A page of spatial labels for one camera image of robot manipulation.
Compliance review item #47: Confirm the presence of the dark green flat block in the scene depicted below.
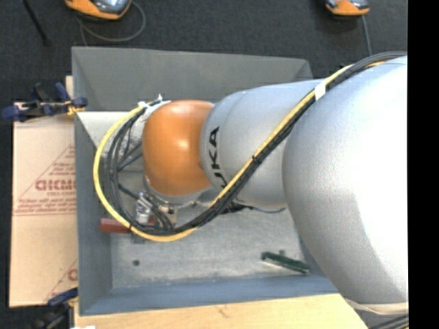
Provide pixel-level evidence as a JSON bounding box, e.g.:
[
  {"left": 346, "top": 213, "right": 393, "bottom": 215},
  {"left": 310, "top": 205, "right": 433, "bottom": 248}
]
[{"left": 261, "top": 251, "right": 311, "bottom": 275}]

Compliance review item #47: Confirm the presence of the red-brown flat block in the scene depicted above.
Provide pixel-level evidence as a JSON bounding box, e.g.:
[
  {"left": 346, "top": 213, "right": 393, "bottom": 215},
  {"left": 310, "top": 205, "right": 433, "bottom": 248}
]
[{"left": 99, "top": 217, "right": 132, "bottom": 234}]

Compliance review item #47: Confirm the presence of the grey metal bin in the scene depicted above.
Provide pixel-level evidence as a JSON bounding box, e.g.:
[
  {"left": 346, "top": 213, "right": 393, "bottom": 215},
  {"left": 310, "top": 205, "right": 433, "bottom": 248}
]
[{"left": 71, "top": 46, "right": 347, "bottom": 317}]

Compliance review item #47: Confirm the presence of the brown cardboard board red print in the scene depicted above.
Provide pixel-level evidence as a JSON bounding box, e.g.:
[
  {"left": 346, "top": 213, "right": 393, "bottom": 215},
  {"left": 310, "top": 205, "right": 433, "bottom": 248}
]
[{"left": 8, "top": 75, "right": 79, "bottom": 308}]

